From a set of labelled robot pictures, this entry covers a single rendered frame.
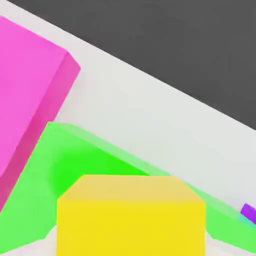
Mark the large green box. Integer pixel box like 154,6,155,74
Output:
0,121,256,255

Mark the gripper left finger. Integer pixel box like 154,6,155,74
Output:
0,224,58,256

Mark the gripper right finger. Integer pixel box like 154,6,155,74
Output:
204,229,256,256

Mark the small yellow cube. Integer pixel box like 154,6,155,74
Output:
56,174,207,256

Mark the small purple cube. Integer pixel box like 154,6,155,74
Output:
239,202,256,225

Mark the large pink box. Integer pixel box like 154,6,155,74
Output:
0,15,82,213

